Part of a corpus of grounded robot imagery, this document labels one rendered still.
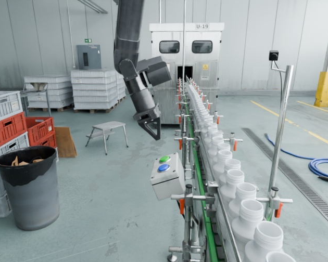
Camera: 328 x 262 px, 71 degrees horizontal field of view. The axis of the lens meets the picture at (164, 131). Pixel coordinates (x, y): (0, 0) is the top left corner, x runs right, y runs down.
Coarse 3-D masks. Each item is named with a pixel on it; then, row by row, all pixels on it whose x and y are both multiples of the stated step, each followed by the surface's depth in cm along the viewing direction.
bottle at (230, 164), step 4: (228, 160) 58; (232, 160) 58; (236, 160) 57; (224, 164) 57; (228, 164) 55; (232, 164) 55; (236, 164) 55; (240, 164) 56; (224, 168) 57; (228, 168) 55; (232, 168) 55; (236, 168) 55; (224, 172) 57; (220, 176) 58; (224, 176) 57; (220, 180) 57; (224, 180) 56; (220, 184) 57; (224, 184) 56
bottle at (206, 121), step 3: (204, 120) 96; (207, 120) 98; (210, 120) 97; (204, 123) 96; (207, 123) 95; (204, 126) 96; (207, 126) 95; (201, 129) 98; (204, 129) 96; (201, 132) 96; (204, 132) 95; (201, 141) 97; (201, 144) 98; (201, 147) 98; (201, 150) 98
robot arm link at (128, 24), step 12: (120, 0) 48; (132, 0) 48; (144, 0) 49; (120, 12) 50; (132, 12) 50; (120, 24) 51; (132, 24) 51; (120, 36) 52; (132, 36) 53; (120, 48) 54; (132, 48) 54; (132, 60) 56; (120, 72) 58
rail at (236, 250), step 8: (200, 136) 94; (200, 152) 93; (208, 160) 70; (224, 208) 47; (216, 216) 55; (224, 216) 45; (232, 232) 40; (232, 240) 39; (224, 248) 45; (224, 256) 45; (240, 256) 35
